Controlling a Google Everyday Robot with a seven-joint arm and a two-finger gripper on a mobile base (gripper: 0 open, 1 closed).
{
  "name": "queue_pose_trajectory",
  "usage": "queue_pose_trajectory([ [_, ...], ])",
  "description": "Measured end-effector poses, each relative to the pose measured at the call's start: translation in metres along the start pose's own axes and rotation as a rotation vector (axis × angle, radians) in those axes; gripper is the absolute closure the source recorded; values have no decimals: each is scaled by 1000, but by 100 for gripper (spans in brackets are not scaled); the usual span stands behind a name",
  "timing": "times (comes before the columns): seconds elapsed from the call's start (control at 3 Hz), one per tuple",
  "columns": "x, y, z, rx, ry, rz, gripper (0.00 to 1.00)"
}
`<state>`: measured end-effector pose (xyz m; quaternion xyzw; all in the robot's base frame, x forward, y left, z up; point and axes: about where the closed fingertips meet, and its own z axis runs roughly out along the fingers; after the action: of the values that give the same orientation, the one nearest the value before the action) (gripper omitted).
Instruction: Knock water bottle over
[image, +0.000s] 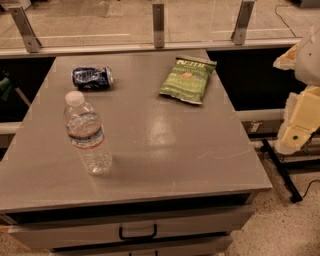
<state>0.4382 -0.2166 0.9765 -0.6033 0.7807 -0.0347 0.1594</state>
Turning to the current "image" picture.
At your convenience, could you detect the upper grey drawer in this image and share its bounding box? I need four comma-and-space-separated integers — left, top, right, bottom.
9, 204, 254, 249

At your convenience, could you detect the grey drawer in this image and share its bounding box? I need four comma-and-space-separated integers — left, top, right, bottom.
51, 236, 232, 256
9, 204, 254, 249

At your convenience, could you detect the black floor cable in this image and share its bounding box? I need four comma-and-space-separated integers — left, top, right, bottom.
301, 179, 320, 198

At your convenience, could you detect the lower grey drawer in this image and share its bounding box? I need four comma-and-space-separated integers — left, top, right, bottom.
51, 236, 232, 256

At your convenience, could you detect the green chip bag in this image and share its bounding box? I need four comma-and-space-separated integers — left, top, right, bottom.
158, 55, 217, 105

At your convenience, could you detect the green object at left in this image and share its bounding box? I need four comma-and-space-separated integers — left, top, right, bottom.
0, 78, 12, 101

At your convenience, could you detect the clear plastic water bottle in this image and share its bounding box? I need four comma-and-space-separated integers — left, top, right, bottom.
63, 91, 112, 175

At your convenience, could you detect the left metal bracket post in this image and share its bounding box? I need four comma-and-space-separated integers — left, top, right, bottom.
9, 6, 42, 53

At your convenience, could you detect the right metal bracket post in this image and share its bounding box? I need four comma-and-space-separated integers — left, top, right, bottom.
231, 0, 255, 45

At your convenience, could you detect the crushed blue soda can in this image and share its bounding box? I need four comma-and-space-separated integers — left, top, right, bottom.
71, 67, 113, 90

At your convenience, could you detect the grey horizontal rail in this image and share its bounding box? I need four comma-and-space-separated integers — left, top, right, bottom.
0, 37, 301, 59

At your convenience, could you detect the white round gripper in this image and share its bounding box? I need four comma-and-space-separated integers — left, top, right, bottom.
273, 25, 320, 155

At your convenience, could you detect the black floor stand bar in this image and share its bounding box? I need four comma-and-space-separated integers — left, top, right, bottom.
261, 139, 302, 203

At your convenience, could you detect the black drawer handle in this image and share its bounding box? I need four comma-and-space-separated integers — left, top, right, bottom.
118, 224, 158, 241

